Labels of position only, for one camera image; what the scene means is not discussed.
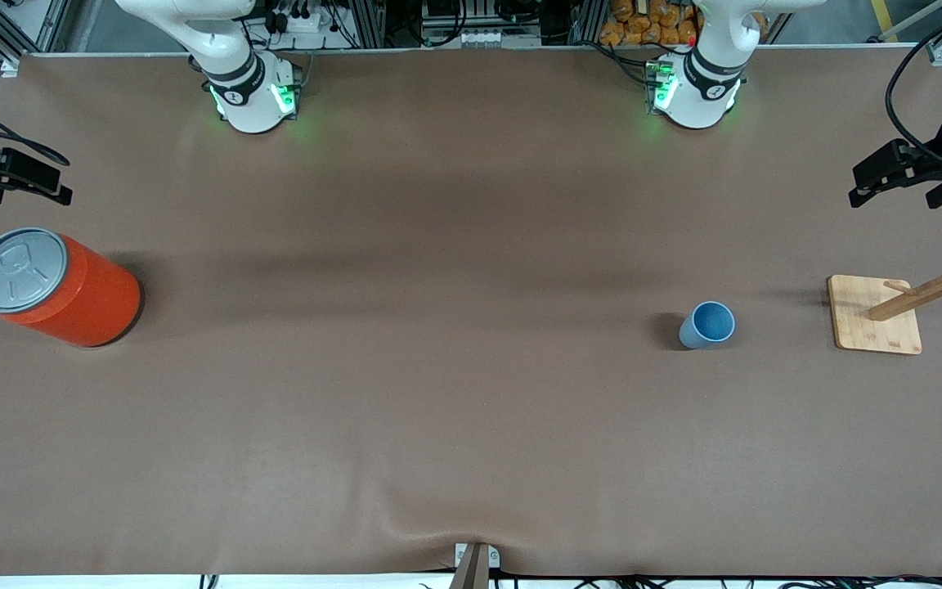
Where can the blue plastic cup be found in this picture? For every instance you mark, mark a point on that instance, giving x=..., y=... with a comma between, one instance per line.
x=704, y=325

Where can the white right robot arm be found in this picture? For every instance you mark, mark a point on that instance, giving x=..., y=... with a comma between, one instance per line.
x=246, y=98

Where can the wooden mug tree stand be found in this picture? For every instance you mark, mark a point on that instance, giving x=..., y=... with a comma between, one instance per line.
x=876, y=315

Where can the orange can with grey lid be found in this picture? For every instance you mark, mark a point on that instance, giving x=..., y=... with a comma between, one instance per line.
x=87, y=298

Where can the orange snack bags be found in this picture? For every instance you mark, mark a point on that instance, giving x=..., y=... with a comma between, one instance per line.
x=643, y=24

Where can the white power strip with plugs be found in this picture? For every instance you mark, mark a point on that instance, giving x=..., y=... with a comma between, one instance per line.
x=299, y=20

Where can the white socket strip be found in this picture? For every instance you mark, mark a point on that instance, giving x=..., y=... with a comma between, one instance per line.
x=495, y=38

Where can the brown table cover mat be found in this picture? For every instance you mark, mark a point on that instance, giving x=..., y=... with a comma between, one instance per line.
x=471, y=245

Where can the aluminium frame post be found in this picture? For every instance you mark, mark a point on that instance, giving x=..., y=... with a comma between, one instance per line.
x=366, y=23
x=587, y=23

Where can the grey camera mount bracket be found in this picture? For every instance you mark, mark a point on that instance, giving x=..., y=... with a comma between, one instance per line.
x=475, y=566

